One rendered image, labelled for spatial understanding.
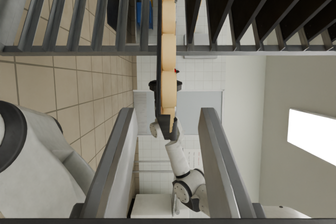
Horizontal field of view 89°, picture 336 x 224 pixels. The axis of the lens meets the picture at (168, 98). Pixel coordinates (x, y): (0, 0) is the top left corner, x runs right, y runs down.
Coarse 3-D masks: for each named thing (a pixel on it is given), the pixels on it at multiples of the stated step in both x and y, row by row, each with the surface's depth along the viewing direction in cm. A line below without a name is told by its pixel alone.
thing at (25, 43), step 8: (32, 0) 70; (40, 0) 73; (32, 8) 70; (40, 8) 72; (32, 16) 70; (24, 24) 66; (32, 24) 69; (24, 32) 66; (32, 32) 68; (24, 40) 66; (32, 40) 67; (24, 48) 66
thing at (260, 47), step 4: (252, 24) 69; (256, 24) 67; (252, 28) 69; (256, 28) 66; (256, 32) 66; (256, 36) 66; (256, 40) 66; (256, 44) 66; (260, 44) 67; (256, 48) 66; (260, 48) 66
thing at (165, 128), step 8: (160, 0) 22; (160, 8) 21; (160, 16) 21; (160, 24) 20; (160, 32) 20; (160, 40) 20; (160, 48) 20; (160, 56) 19; (160, 64) 19; (160, 72) 19; (160, 80) 18; (160, 88) 18; (160, 96) 18; (160, 104) 18; (160, 120) 20; (168, 120) 20; (160, 128) 27; (168, 128) 27; (168, 136) 43
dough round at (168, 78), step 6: (162, 72) 21; (168, 72) 21; (174, 72) 22; (162, 78) 21; (168, 78) 21; (174, 78) 21; (162, 84) 20; (168, 84) 20; (174, 84) 20; (162, 90) 20; (168, 90) 20; (174, 90) 20; (162, 96) 21; (168, 96) 21; (174, 96) 21; (162, 102) 21; (168, 102) 21; (174, 102) 21
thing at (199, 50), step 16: (16, 48) 66; (32, 48) 66; (64, 48) 66; (80, 48) 66; (112, 48) 66; (128, 48) 66; (176, 48) 67; (208, 48) 67; (224, 48) 67; (272, 48) 67; (288, 48) 67; (320, 48) 67
